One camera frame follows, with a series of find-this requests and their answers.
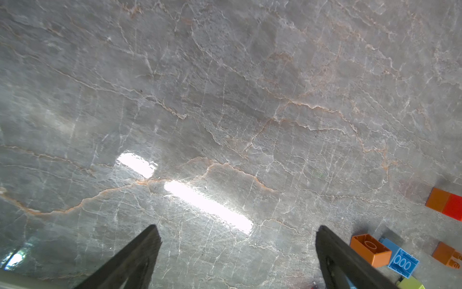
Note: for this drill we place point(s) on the orange lego brick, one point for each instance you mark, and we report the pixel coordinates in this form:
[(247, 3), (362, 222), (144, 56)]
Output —
[(437, 199), (369, 248), (447, 255)]

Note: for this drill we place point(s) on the red lego brick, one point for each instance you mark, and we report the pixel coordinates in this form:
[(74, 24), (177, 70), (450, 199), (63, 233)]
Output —
[(453, 207)]

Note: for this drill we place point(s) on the lime green lego brick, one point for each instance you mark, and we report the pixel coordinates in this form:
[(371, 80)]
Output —
[(409, 283)]

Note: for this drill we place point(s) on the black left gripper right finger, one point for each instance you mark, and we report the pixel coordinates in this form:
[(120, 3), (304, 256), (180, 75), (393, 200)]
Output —
[(340, 263)]

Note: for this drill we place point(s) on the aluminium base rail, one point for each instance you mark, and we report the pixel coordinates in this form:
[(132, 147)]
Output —
[(27, 284)]

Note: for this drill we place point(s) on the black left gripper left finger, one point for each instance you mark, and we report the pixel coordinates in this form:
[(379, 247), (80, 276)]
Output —
[(132, 267)]

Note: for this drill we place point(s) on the light blue long lego brick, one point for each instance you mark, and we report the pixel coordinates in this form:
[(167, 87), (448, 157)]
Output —
[(401, 261)]

